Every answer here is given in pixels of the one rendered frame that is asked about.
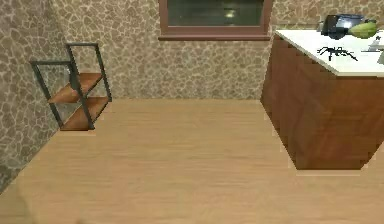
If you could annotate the brown framed window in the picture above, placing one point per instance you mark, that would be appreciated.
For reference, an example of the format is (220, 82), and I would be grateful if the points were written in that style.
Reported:
(215, 13)

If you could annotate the green oval fruit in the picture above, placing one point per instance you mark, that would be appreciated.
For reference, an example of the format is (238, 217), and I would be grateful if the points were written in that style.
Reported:
(363, 30)

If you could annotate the black toaster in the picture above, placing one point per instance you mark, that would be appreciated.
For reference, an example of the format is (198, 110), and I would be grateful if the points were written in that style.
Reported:
(336, 25)

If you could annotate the black spider figure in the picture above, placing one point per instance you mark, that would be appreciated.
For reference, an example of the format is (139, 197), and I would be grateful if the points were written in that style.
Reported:
(335, 51)

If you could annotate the black frame wooden shelf rack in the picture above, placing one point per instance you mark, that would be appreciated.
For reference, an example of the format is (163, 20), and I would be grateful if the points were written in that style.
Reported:
(83, 83)

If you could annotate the brown cabinet with white top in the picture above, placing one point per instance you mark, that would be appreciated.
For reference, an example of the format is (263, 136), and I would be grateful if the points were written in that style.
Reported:
(330, 113)

